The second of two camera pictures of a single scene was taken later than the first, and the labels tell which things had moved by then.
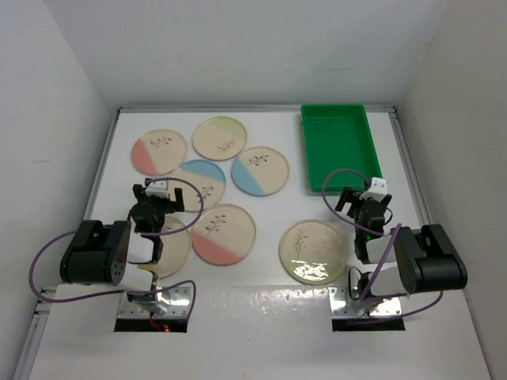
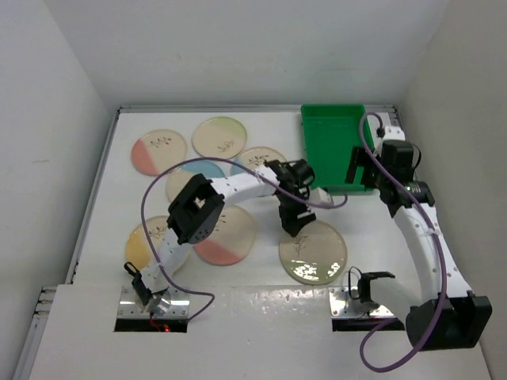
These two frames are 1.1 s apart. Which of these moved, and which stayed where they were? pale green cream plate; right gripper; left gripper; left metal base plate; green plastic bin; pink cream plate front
Moved: left gripper; right gripper
Stayed: pale green cream plate; left metal base plate; pink cream plate front; green plastic bin
